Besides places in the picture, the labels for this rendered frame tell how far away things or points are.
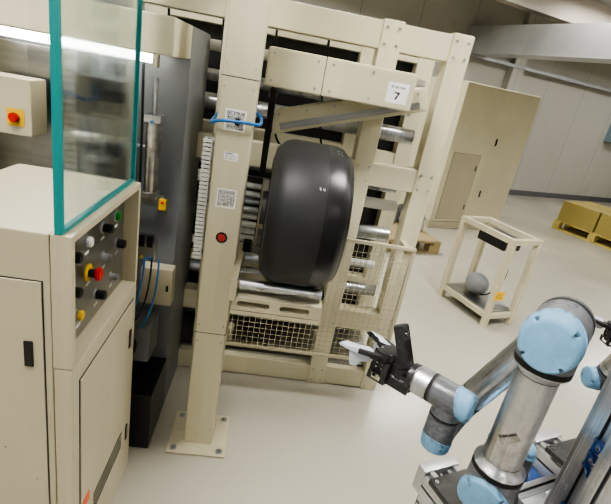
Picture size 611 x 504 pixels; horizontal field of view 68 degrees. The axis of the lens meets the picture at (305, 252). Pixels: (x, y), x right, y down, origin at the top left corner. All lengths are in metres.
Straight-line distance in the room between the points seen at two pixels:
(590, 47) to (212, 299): 6.92
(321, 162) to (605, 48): 6.50
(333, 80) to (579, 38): 6.42
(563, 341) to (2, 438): 1.40
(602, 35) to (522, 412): 7.13
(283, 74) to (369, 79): 0.35
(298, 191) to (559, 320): 0.92
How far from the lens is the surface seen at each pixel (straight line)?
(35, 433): 1.51
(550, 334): 1.01
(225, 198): 1.76
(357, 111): 2.11
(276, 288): 1.80
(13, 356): 1.38
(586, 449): 1.47
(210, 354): 2.07
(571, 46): 8.17
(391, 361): 1.22
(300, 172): 1.61
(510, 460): 1.18
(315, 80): 1.95
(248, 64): 1.69
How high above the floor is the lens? 1.70
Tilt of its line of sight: 21 degrees down
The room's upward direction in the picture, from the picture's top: 11 degrees clockwise
